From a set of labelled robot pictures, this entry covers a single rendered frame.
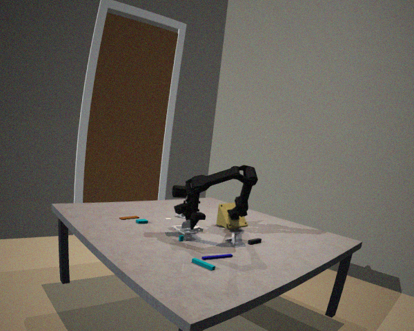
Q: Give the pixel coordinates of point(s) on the teal rectangular bar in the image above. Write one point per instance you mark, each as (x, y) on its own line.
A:
(203, 264)

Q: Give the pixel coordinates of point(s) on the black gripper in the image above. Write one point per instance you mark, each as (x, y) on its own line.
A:
(194, 215)

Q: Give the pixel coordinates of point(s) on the dark blue long bar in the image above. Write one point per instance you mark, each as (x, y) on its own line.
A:
(221, 256)

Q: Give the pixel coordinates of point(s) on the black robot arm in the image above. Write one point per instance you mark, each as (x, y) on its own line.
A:
(201, 183)

